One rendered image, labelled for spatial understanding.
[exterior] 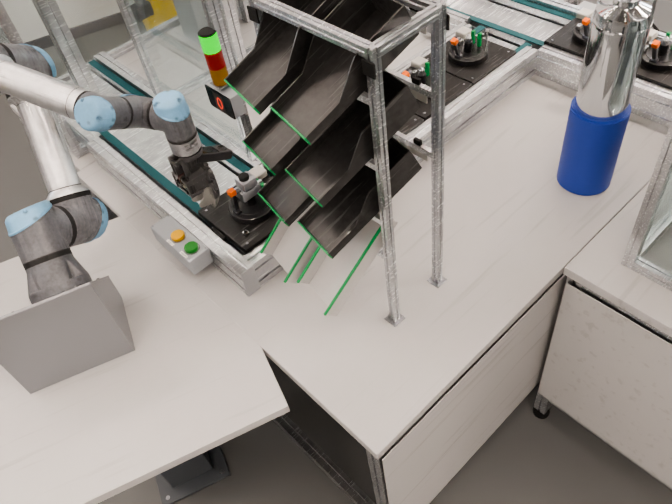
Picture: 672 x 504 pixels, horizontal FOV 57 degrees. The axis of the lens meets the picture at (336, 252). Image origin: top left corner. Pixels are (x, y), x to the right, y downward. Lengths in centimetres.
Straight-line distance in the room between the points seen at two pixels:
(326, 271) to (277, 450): 108
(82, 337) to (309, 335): 57
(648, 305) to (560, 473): 87
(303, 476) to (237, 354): 86
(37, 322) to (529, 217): 135
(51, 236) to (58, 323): 21
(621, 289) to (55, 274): 143
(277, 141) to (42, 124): 68
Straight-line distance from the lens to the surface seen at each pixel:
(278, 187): 153
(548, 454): 245
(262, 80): 130
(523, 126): 222
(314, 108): 119
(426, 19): 117
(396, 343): 161
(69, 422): 174
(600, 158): 190
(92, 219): 177
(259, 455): 248
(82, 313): 163
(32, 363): 175
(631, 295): 178
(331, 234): 139
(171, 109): 150
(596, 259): 183
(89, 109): 147
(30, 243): 166
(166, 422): 163
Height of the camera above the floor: 222
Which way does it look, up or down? 49 degrees down
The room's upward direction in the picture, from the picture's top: 10 degrees counter-clockwise
